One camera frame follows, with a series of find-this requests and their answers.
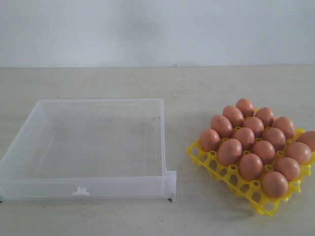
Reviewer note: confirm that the brown egg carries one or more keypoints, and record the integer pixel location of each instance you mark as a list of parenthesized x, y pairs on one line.
[(265, 151), (308, 138), (245, 136), (256, 125), (250, 167), (209, 140), (266, 115), (222, 126), (246, 107), (274, 184), (234, 115), (286, 125), (229, 152), (275, 137), (300, 152)]

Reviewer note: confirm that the brown egg second row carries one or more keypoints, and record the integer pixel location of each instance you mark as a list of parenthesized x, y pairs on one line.
[(288, 167)]

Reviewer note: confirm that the clear plastic drawer bin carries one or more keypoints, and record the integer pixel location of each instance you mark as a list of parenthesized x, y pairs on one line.
[(89, 149)]

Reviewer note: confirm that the yellow plastic egg tray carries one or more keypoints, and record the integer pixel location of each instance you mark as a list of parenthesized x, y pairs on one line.
[(251, 190)]

